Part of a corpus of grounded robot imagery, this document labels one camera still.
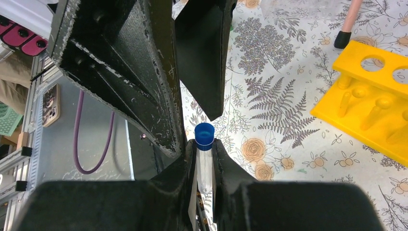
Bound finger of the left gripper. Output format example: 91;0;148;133
175;0;237;121
47;0;186;158

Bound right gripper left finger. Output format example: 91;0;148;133
13;140;196;231

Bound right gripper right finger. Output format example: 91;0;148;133
212;140;383;231

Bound blue capped tube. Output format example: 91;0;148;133
194;123;215;194

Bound yellow test tube rack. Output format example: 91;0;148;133
311;41;408;166

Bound floral patterned table mat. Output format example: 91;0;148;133
172;0;408;231

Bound smartphone on side table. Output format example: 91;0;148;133
42;84;61;127

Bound green plastic basket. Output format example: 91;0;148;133
0;103;23;136

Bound pink perforated music stand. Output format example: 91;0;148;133
334;0;363;49

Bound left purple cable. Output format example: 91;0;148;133
73;90;115;175

